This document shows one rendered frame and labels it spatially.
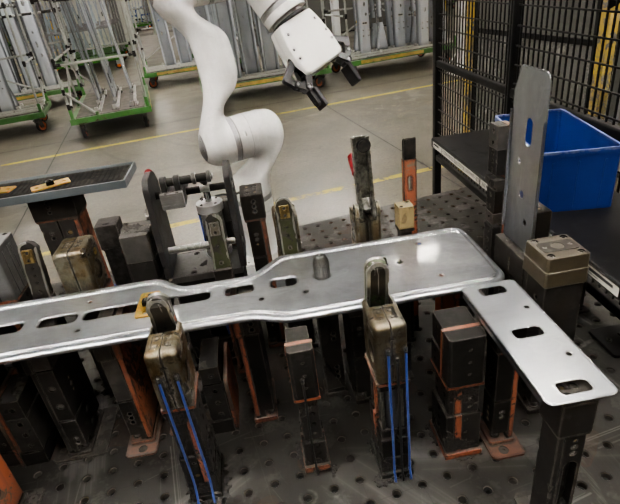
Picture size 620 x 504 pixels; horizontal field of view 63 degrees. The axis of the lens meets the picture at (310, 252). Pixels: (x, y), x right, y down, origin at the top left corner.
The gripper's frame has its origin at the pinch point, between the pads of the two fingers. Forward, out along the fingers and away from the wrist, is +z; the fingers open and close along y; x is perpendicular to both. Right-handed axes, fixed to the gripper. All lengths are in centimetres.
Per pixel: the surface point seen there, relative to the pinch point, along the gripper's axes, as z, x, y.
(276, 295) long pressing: 23.3, -7.0, 32.2
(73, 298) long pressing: 1, -30, 59
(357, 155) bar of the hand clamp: 12.6, -7.7, -0.2
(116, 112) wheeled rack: -162, -580, -109
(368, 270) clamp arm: 25.2, 14.6, 24.1
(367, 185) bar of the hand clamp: 19.1, -9.4, 1.0
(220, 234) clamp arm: 8.6, -20.8, 29.8
